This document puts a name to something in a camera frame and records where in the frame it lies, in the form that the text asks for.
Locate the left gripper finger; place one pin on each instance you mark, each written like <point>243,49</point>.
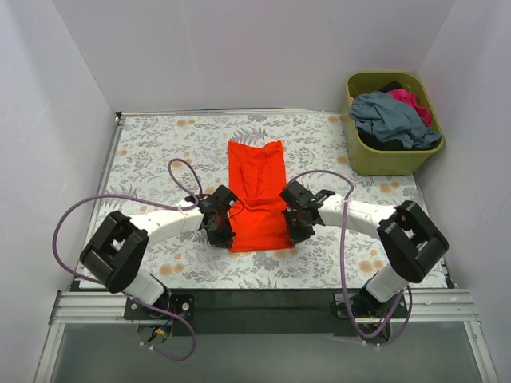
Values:
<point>216,238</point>
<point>226,234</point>

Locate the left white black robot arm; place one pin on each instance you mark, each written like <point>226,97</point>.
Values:
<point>115,252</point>

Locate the orange t-shirt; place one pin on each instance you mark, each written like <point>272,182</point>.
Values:
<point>256,176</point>

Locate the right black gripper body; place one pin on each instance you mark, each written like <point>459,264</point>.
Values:
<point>298,218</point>

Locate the aluminium frame rail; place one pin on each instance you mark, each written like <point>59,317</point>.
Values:
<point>429,305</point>

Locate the olive green plastic bin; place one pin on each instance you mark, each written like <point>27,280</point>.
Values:
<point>368,161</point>

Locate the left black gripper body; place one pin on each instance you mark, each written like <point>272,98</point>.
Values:
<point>223,218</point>

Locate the grey-blue t-shirt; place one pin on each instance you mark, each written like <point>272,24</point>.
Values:
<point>386,124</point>

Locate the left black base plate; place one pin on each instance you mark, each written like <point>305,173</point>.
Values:
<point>182,305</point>

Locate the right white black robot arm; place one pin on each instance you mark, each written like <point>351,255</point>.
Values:
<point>411,241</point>

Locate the floral patterned table mat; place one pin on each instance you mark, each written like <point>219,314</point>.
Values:
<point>157,158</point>

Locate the pink t-shirt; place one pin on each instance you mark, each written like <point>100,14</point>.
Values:
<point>410,99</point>

